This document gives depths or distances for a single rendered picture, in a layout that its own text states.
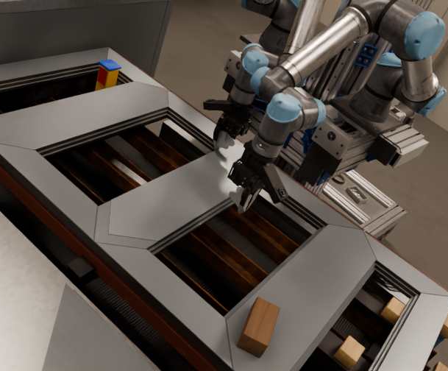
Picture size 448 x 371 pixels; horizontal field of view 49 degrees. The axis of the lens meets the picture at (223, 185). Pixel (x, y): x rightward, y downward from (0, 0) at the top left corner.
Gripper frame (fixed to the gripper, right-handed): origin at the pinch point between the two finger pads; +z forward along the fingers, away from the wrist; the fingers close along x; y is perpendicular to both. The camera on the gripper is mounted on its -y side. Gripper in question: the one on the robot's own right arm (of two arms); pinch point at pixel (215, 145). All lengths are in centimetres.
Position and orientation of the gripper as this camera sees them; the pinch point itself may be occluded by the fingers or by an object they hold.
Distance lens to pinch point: 167.3
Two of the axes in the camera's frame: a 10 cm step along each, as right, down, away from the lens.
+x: 5.8, -3.3, 7.4
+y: 7.5, 5.8, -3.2
